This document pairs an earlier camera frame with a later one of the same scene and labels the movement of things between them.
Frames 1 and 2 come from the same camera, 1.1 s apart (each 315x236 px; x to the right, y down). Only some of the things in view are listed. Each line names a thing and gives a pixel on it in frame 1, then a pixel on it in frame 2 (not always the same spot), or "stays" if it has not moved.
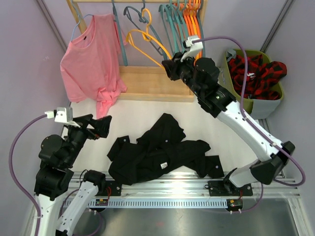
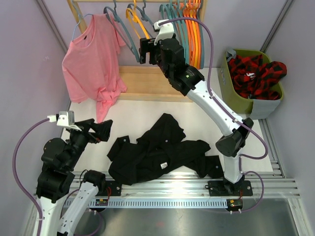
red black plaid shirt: [262, 77] stays
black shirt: [159, 150] stays
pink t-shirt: [90, 63] stays
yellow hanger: [147, 37] -> [137, 23]
